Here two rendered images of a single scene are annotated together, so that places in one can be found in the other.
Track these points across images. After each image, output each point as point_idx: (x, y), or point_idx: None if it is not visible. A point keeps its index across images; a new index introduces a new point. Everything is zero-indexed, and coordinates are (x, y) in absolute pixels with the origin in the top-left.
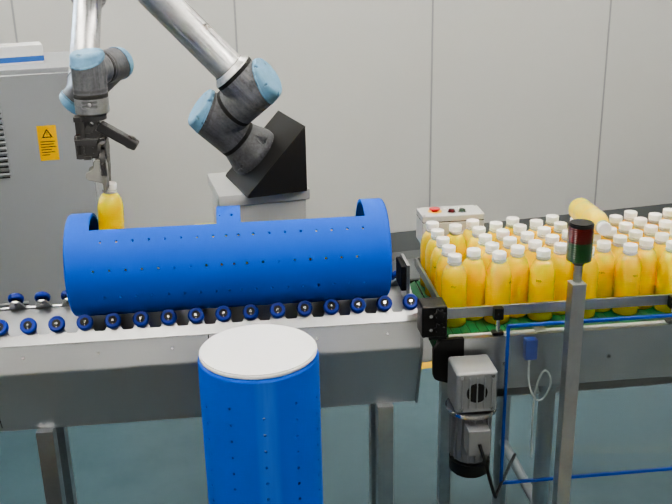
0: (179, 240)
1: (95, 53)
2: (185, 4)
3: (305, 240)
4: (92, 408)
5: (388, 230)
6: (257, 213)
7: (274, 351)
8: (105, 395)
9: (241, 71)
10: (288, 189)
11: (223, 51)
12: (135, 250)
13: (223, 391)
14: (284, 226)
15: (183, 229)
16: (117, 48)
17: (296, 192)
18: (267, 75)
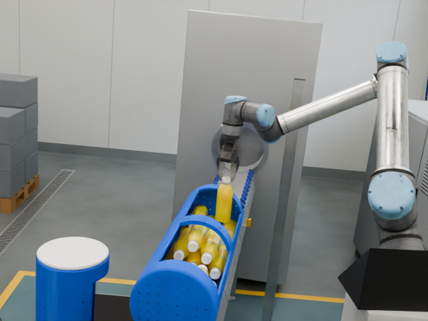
0: (179, 213)
1: (228, 97)
2: (388, 107)
3: (155, 250)
4: None
5: (140, 278)
6: (354, 304)
7: (63, 254)
8: None
9: (374, 174)
10: (351, 295)
11: (381, 153)
12: (181, 207)
13: None
14: (167, 237)
15: (184, 210)
16: (261, 104)
17: None
18: (385, 188)
